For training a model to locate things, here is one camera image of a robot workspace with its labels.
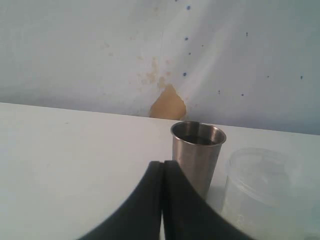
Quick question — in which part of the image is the stainless steel cup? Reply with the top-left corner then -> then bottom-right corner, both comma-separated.
170,121 -> 227,199

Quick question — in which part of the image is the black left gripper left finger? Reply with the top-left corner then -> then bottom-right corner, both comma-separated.
81,161 -> 164,240

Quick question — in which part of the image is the translucent plastic container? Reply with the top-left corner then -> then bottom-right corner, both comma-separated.
221,148 -> 320,240

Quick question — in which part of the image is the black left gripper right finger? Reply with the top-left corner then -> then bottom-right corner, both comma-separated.
162,160 -> 251,240

